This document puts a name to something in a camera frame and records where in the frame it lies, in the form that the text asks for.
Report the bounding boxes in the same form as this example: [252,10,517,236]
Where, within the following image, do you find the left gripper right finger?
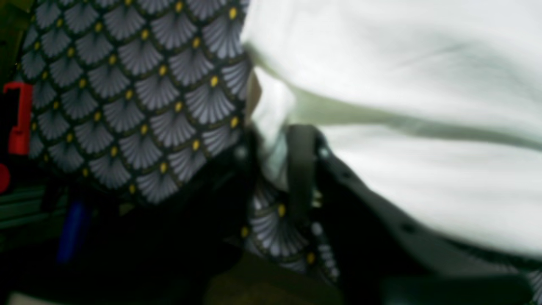
[286,125,541,305]

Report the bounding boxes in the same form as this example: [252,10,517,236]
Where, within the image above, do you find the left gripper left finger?
[43,130,257,305]

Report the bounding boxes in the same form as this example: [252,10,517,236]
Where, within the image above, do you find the white printed T-shirt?
[241,0,542,259]

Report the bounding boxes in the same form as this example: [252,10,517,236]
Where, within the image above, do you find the fan-patterned grey tablecloth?
[19,0,340,298]

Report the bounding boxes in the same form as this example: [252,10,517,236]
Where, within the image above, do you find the red table clamp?
[0,82,33,194]

